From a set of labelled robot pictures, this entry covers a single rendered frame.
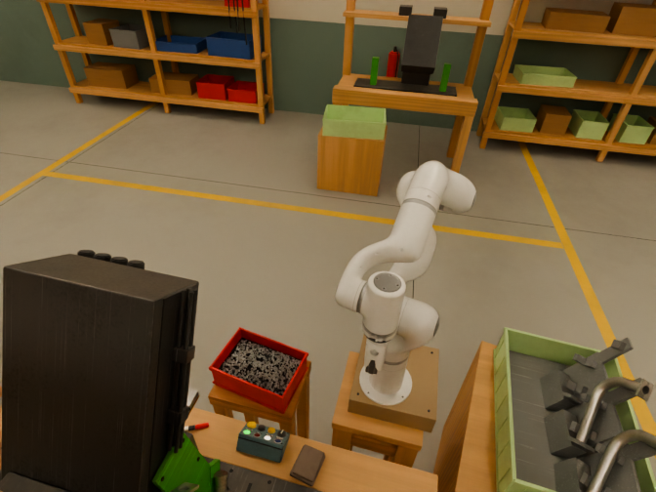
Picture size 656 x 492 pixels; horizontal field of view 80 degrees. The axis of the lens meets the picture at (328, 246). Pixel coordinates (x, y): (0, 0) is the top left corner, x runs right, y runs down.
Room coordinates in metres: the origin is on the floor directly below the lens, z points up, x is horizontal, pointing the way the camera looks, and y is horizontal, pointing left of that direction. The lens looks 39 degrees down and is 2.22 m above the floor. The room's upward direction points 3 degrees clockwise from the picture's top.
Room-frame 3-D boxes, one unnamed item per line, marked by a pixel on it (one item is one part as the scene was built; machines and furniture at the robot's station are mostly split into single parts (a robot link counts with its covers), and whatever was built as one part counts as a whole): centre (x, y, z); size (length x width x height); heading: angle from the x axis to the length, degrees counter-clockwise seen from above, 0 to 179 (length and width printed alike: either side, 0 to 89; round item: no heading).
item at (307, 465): (0.53, 0.03, 0.91); 0.10 x 0.08 x 0.03; 157
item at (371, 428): (0.82, -0.23, 0.83); 0.32 x 0.32 x 0.04; 77
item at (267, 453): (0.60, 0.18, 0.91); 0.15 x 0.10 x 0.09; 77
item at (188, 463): (0.39, 0.35, 1.17); 0.13 x 0.12 x 0.20; 77
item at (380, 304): (0.63, -0.13, 1.55); 0.09 x 0.08 x 0.13; 67
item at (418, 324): (0.81, -0.26, 1.24); 0.19 x 0.12 x 0.24; 66
